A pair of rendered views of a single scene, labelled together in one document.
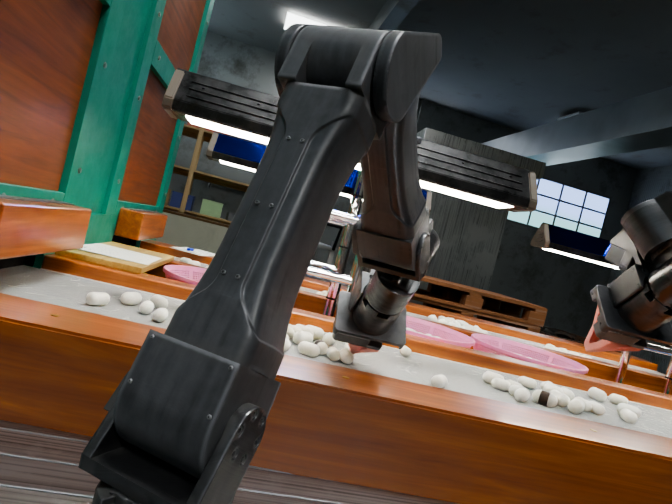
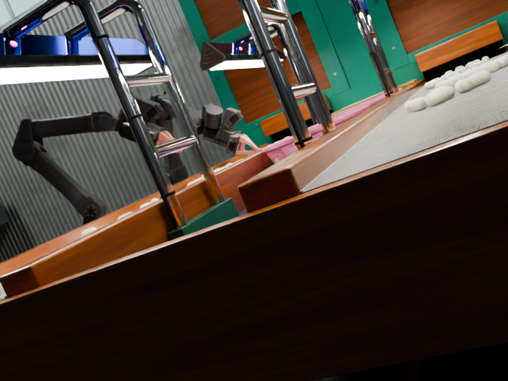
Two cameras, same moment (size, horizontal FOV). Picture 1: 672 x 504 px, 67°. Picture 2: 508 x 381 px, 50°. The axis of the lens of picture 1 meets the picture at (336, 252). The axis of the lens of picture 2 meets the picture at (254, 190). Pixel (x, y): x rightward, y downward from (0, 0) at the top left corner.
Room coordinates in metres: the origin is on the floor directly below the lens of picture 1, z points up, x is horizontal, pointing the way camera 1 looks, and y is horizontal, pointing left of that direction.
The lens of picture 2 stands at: (1.73, -1.66, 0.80)
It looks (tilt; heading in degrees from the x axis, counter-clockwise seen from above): 5 degrees down; 123
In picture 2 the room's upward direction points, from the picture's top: 23 degrees counter-clockwise
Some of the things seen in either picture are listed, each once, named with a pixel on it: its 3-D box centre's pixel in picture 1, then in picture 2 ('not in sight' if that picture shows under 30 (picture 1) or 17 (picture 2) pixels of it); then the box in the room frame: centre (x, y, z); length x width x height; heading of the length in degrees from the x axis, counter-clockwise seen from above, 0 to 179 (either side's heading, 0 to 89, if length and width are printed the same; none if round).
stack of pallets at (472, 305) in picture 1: (439, 335); not in sight; (3.80, -0.90, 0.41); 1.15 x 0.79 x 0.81; 99
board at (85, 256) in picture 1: (124, 255); (374, 97); (1.07, 0.43, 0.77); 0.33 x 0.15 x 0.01; 8
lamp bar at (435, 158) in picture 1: (359, 143); (246, 54); (0.85, 0.01, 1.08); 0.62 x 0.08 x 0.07; 98
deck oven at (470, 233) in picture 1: (433, 245); not in sight; (6.38, -1.16, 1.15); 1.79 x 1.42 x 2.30; 9
